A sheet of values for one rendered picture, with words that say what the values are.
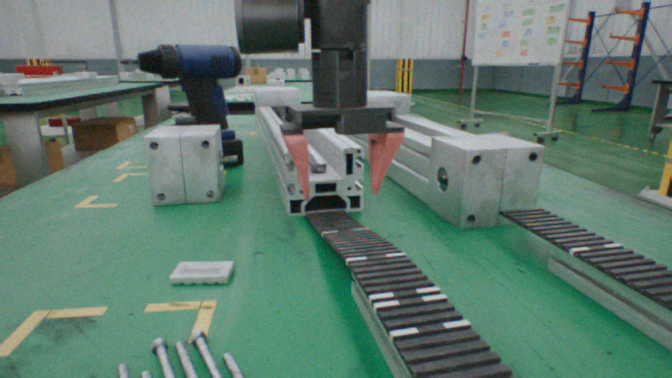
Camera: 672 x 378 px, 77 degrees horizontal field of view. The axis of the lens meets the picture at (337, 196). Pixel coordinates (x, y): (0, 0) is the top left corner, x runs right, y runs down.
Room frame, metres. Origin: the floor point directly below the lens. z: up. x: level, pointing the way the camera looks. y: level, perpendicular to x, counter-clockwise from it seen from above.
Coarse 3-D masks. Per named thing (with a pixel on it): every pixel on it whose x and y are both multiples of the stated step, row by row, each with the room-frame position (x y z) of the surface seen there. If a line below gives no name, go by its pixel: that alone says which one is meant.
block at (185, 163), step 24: (144, 144) 0.54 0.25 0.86; (168, 144) 0.55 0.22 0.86; (192, 144) 0.55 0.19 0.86; (216, 144) 0.58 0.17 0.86; (168, 168) 0.55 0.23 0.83; (192, 168) 0.55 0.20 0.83; (216, 168) 0.56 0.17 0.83; (168, 192) 0.55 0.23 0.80; (192, 192) 0.55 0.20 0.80; (216, 192) 0.56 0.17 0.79
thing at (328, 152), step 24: (264, 120) 0.85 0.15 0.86; (288, 120) 1.07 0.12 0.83; (264, 144) 0.89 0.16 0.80; (312, 144) 0.73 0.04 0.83; (336, 144) 0.56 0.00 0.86; (288, 168) 0.52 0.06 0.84; (312, 168) 0.55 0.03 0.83; (336, 168) 0.55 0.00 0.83; (360, 168) 0.52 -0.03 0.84; (288, 192) 0.50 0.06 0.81; (312, 192) 0.51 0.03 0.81; (336, 192) 0.52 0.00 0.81; (360, 192) 0.52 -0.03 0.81
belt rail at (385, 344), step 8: (352, 288) 0.31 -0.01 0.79; (360, 288) 0.29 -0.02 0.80; (360, 296) 0.29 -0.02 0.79; (360, 304) 0.29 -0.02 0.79; (368, 304) 0.28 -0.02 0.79; (368, 312) 0.27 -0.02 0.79; (368, 320) 0.27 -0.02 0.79; (376, 320) 0.26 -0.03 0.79; (376, 328) 0.25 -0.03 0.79; (376, 336) 0.25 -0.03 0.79; (384, 336) 0.24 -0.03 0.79; (384, 344) 0.23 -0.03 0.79; (392, 344) 0.22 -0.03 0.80; (384, 352) 0.23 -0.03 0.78; (392, 352) 0.22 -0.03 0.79; (392, 360) 0.22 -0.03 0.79; (400, 360) 0.21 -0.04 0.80; (392, 368) 0.22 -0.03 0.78; (400, 368) 0.21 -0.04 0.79; (400, 376) 0.20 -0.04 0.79; (408, 376) 0.19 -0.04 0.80
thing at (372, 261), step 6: (354, 258) 0.31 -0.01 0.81; (360, 258) 0.31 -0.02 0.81; (366, 258) 0.31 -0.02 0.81; (372, 258) 0.31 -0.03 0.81; (378, 258) 0.31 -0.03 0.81; (384, 258) 0.31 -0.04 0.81; (390, 258) 0.31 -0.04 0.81; (396, 258) 0.31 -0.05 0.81; (402, 258) 0.31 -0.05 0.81; (408, 258) 0.31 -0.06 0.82; (348, 264) 0.30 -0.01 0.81; (354, 264) 0.30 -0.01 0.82; (360, 264) 0.30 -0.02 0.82; (366, 264) 0.30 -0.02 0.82; (372, 264) 0.30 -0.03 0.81; (378, 264) 0.30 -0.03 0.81; (384, 264) 0.30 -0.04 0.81; (390, 264) 0.30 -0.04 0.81
